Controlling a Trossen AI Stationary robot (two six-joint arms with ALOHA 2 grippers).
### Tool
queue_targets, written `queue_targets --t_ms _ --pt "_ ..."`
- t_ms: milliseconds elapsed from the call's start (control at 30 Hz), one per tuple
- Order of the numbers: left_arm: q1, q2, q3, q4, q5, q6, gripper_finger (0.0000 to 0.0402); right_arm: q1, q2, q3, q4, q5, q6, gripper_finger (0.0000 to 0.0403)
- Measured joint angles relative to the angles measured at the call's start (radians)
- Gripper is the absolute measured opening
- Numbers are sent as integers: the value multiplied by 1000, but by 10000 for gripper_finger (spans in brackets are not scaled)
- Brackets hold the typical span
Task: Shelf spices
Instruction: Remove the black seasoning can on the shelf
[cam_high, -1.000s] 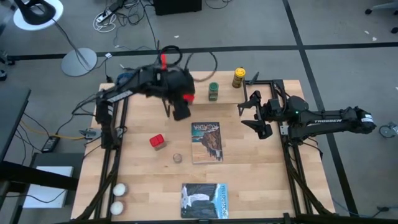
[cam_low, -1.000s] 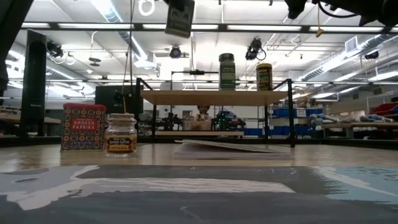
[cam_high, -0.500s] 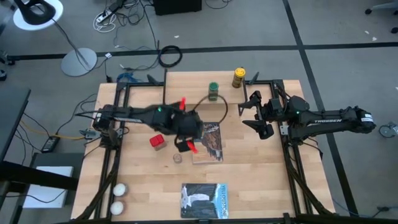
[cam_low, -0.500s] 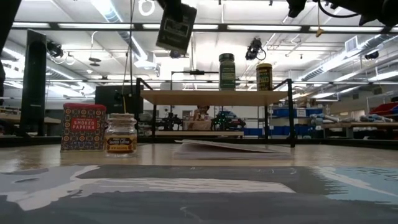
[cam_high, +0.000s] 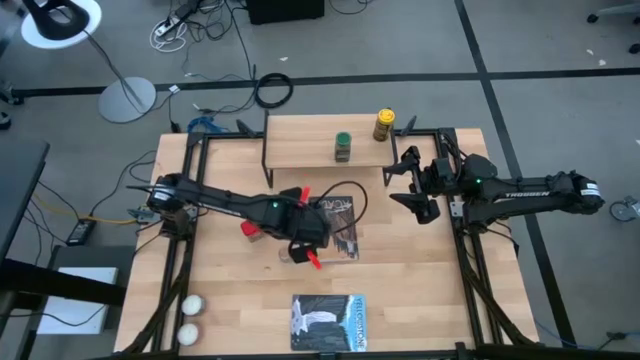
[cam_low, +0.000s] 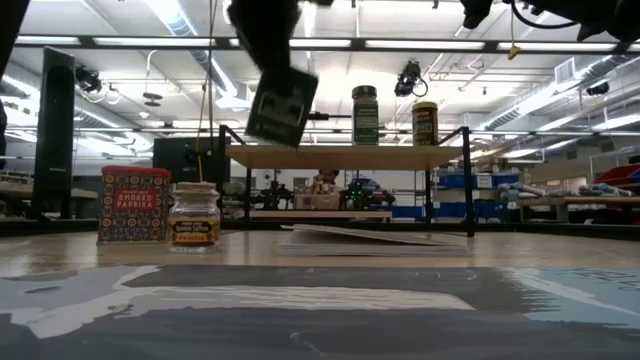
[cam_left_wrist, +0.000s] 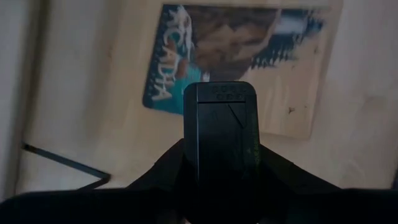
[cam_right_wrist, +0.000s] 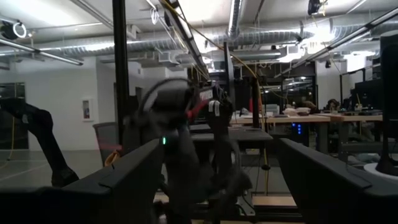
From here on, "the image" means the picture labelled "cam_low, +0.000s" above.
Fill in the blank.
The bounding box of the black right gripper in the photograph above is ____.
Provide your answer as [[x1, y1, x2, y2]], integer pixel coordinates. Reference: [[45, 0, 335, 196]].
[[459, 0, 640, 44]]

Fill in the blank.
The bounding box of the dark green oregano tin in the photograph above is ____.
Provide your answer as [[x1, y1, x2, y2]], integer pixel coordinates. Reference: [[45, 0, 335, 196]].
[[244, 67, 320, 149]]

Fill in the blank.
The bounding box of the yellow-lidded spice jar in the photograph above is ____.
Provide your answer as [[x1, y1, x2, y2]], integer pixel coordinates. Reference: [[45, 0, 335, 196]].
[[411, 101, 440, 147]]

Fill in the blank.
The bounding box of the green-lidded spice jar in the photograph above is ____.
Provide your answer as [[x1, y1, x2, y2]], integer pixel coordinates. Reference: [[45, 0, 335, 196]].
[[351, 84, 380, 147]]

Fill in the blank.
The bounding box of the saffron glass jar with cork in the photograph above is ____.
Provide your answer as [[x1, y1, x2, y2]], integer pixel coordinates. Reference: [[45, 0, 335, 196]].
[[167, 181, 222, 254]]

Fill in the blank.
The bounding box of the red smoked paprika tin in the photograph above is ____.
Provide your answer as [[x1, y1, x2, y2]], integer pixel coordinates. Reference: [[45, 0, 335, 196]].
[[97, 165, 172, 245]]

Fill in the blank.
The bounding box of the black overhead crossbar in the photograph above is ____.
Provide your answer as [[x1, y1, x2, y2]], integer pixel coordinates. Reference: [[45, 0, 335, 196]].
[[14, 34, 640, 54]]

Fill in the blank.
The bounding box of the black monitor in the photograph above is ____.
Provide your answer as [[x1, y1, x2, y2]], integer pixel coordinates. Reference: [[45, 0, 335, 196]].
[[152, 136, 232, 184]]

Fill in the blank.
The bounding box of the person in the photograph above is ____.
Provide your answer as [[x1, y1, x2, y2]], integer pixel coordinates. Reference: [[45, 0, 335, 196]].
[[309, 168, 346, 210]]

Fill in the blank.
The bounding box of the black background robot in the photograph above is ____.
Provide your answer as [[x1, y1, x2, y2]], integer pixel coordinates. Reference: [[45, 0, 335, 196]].
[[252, 180, 296, 211]]

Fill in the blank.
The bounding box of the blue storage bin rack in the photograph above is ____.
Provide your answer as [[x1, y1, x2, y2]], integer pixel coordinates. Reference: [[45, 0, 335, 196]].
[[392, 172, 521, 221]]

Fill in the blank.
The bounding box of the cardboard box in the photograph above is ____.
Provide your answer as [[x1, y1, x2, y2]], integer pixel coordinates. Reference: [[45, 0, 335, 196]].
[[294, 192, 341, 210]]

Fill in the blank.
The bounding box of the background wooden table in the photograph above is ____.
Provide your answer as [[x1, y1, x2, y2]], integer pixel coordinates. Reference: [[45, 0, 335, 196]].
[[249, 209, 394, 220]]

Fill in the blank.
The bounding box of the background robot with green lights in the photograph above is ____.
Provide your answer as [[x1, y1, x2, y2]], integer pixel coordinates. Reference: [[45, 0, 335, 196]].
[[339, 177, 396, 211]]

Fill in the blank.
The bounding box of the background workbench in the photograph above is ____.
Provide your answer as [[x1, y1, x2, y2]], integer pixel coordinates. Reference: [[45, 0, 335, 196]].
[[517, 194, 640, 224]]

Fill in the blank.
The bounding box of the red storage bin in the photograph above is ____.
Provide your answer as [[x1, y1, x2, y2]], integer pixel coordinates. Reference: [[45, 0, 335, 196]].
[[593, 164, 640, 189]]

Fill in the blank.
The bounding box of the Acadia picture book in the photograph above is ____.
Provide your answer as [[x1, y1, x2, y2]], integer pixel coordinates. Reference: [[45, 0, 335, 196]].
[[278, 223, 471, 258]]

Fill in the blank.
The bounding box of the black upright pillar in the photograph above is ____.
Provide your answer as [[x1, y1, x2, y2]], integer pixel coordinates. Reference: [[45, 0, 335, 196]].
[[32, 47, 76, 221]]

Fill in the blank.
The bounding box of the background side table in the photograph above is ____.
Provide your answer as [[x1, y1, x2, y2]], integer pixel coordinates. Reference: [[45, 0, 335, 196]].
[[0, 179, 99, 221]]

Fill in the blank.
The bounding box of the Yellowstone picture book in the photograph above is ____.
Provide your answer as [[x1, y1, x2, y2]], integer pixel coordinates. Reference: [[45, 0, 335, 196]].
[[0, 263, 640, 360]]

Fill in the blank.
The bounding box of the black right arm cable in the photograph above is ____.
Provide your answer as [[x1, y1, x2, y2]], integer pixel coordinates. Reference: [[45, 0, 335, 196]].
[[509, 0, 579, 30]]

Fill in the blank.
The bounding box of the hanging yellow cable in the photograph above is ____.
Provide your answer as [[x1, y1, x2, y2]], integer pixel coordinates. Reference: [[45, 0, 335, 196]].
[[196, 0, 220, 184]]

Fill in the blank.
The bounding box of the wooden shelf with black frame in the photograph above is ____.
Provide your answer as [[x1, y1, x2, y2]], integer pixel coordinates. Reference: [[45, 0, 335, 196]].
[[217, 124, 476, 238]]

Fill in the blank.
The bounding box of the black aluminium table frame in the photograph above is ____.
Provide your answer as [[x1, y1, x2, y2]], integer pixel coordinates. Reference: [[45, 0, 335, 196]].
[[0, 217, 640, 241]]

